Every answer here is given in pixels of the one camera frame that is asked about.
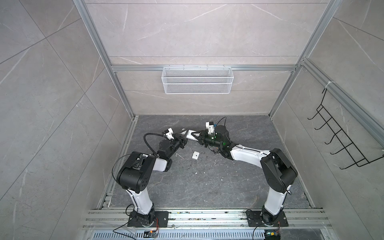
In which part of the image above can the white remote battery cover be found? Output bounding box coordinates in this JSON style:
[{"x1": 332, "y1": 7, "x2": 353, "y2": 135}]
[{"x1": 192, "y1": 151, "x2": 200, "y2": 160}]

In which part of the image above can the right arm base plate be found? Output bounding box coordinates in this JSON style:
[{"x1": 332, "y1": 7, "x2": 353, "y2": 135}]
[{"x1": 245, "y1": 209, "x2": 289, "y2": 227}]

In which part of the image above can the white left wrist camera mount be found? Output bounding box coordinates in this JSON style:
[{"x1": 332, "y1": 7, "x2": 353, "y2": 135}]
[{"x1": 164, "y1": 128, "x2": 174, "y2": 141}]

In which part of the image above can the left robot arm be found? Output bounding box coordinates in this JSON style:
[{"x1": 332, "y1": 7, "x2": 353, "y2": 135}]
[{"x1": 116, "y1": 133, "x2": 188, "y2": 227}]

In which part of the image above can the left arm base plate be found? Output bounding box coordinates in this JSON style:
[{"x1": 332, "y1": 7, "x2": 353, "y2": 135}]
[{"x1": 128, "y1": 211, "x2": 169, "y2": 228}]

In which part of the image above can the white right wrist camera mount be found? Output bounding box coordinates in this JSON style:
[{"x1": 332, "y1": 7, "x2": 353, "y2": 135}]
[{"x1": 206, "y1": 122, "x2": 215, "y2": 136}]

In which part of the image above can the black wire hook rack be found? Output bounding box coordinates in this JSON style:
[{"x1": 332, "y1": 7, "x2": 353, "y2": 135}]
[{"x1": 307, "y1": 89, "x2": 384, "y2": 170}]

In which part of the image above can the white remote control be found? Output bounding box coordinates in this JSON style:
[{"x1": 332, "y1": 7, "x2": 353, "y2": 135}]
[{"x1": 186, "y1": 130, "x2": 200, "y2": 141}]

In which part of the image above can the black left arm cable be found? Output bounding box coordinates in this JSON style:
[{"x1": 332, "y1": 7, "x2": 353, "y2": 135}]
[{"x1": 143, "y1": 132, "x2": 165, "y2": 155}]

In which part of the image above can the left aluminium frame post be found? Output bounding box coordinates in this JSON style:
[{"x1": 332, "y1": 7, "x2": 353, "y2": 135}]
[{"x1": 74, "y1": 0, "x2": 135, "y2": 120}]

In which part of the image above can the white wire mesh basket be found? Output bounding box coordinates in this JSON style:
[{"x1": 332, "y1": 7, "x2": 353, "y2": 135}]
[{"x1": 162, "y1": 67, "x2": 234, "y2": 95}]

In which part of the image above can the aluminium front rail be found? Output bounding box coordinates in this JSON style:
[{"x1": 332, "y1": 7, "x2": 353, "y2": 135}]
[{"x1": 81, "y1": 209, "x2": 332, "y2": 230}]

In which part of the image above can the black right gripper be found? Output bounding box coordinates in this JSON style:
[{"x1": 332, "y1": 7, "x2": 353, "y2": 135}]
[{"x1": 191, "y1": 130, "x2": 224, "y2": 150}]

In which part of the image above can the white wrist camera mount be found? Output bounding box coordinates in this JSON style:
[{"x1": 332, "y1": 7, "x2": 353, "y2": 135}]
[
  {"x1": 206, "y1": 122, "x2": 215, "y2": 136},
  {"x1": 164, "y1": 128, "x2": 174, "y2": 141}
]

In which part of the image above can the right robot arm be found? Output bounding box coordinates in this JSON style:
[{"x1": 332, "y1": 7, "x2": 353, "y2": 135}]
[{"x1": 191, "y1": 125, "x2": 298, "y2": 226}]

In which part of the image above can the aluminium corner frame post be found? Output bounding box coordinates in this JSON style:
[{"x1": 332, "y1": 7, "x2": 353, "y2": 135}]
[{"x1": 269, "y1": 0, "x2": 343, "y2": 119}]

